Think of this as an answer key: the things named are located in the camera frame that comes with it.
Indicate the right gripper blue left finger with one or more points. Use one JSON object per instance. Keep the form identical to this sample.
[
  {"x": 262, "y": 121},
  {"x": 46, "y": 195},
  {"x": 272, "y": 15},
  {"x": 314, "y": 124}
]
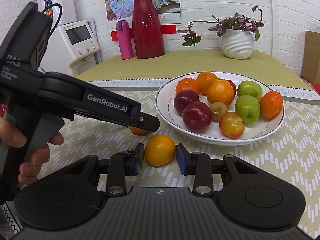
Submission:
[{"x": 122, "y": 164}]

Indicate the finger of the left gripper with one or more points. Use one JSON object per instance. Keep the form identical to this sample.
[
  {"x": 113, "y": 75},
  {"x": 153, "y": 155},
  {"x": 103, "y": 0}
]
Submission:
[{"x": 148, "y": 122}]

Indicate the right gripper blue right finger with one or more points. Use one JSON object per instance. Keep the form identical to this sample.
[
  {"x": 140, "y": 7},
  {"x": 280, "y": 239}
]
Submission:
[{"x": 197, "y": 164}]

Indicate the small orange back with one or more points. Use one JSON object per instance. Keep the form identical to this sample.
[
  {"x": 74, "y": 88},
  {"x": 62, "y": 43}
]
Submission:
[{"x": 138, "y": 131}]

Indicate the yellow orange kumquat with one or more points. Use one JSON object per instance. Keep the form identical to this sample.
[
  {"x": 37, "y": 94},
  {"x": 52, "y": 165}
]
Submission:
[{"x": 159, "y": 150}]

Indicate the dark red plum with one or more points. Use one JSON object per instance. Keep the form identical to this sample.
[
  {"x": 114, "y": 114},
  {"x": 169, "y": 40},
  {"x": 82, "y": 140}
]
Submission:
[
  {"x": 183, "y": 99},
  {"x": 197, "y": 116}
]

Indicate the red yellow plum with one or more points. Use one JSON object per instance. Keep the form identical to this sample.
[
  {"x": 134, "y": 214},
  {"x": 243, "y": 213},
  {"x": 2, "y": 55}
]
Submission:
[{"x": 232, "y": 125}]

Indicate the mandarin orange front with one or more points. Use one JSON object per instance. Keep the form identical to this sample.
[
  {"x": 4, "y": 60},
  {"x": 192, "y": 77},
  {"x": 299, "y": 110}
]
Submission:
[{"x": 188, "y": 84}]

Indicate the mandarin orange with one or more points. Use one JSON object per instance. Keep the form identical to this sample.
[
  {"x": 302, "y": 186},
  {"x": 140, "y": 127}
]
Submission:
[
  {"x": 271, "y": 104},
  {"x": 188, "y": 84}
]

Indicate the brown longan front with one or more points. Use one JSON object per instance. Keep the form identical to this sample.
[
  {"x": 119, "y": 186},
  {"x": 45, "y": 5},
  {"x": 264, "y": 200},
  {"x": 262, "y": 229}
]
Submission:
[{"x": 218, "y": 109}]

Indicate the brown longan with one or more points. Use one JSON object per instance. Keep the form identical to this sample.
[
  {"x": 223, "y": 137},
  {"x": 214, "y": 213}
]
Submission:
[
  {"x": 258, "y": 98},
  {"x": 218, "y": 109}
]

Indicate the green apple round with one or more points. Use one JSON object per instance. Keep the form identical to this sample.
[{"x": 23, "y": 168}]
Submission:
[{"x": 248, "y": 108}]

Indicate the large orange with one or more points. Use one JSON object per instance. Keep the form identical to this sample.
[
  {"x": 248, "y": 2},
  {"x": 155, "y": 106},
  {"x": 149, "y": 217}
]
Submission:
[{"x": 220, "y": 90}]

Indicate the red apple back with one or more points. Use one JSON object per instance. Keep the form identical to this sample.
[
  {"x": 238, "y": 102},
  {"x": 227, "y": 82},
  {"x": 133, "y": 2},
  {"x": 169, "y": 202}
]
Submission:
[{"x": 233, "y": 86}]

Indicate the green apple oblong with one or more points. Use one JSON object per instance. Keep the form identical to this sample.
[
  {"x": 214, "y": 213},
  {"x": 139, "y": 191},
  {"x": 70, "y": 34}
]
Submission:
[{"x": 249, "y": 88}]

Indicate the brown longan back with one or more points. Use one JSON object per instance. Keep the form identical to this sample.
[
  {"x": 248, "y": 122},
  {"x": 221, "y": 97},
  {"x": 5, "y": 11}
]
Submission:
[{"x": 258, "y": 98}]

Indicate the person left hand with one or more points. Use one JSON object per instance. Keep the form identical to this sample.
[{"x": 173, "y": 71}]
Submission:
[{"x": 38, "y": 132}]

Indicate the white ceramic plate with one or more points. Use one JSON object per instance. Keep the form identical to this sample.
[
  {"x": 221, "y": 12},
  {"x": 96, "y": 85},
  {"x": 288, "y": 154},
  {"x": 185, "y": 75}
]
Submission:
[{"x": 262, "y": 128}]

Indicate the white water dispenser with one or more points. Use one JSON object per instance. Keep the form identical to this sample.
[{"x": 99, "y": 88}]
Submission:
[{"x": 71, "y": 50}]

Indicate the dark red thermos jug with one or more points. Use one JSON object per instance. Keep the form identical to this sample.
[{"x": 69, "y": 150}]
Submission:
[{"x": 146, "y": 30}]

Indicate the pink thermos bottle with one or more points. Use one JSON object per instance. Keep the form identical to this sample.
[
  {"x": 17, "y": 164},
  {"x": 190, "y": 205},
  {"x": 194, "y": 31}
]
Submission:
[{"x": 124, "y": 39}]

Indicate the patterned tablecloth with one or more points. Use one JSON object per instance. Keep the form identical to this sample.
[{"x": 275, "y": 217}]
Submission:
[{"x": 230, "y": 198}]

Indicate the white water purifier unit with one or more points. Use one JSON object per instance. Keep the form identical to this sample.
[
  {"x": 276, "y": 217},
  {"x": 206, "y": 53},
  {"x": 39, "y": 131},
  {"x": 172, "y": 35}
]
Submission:
[{"x": 68, "y": 10}]

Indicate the white ribbed plant pot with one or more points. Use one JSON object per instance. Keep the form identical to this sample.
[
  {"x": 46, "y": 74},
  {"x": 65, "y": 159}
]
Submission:
[{"x": 237, "y": 44}]

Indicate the purple green trailing plant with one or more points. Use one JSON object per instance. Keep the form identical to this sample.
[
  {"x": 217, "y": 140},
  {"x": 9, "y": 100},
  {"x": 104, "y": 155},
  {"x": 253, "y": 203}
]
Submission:
[{"x": 238, "y": 22}]

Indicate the cardboard box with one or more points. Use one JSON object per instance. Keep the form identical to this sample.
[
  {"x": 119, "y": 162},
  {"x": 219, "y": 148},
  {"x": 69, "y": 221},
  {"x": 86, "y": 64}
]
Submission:
[{"x": 310, "y": 67}]

